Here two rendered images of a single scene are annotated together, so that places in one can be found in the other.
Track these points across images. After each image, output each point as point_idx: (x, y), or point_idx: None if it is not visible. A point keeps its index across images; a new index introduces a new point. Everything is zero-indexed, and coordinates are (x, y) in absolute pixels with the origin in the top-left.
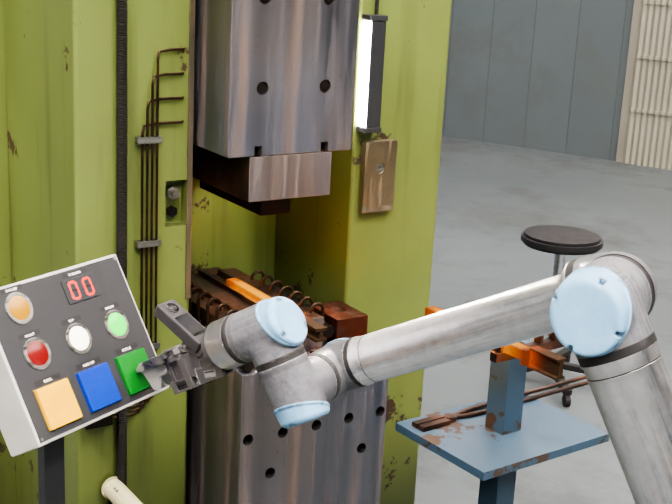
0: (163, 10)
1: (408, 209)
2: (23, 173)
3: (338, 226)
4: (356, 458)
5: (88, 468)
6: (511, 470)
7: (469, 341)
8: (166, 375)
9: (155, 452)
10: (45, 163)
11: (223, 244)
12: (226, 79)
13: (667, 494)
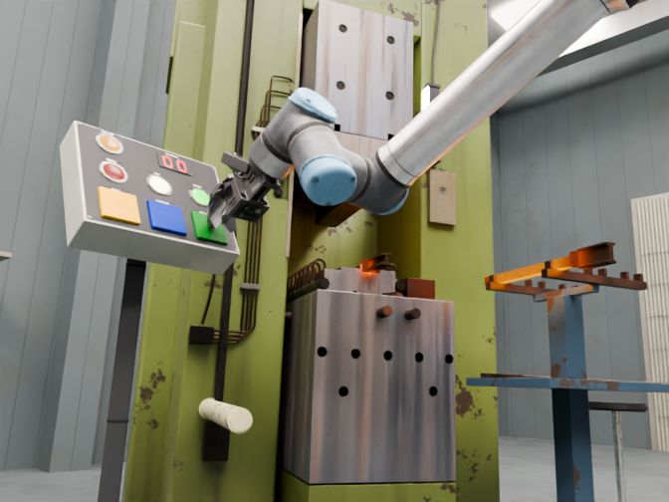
0: (278, 54)
1: (469, 231)
2: None
3: (414, 239)
4: (428, 400)
5: (190, 385)
6: (579, 386)
7: (489, 70)
8: (230, 224)
9: (252, 386)
10: None
11: None
12: (314, 76)
13: None
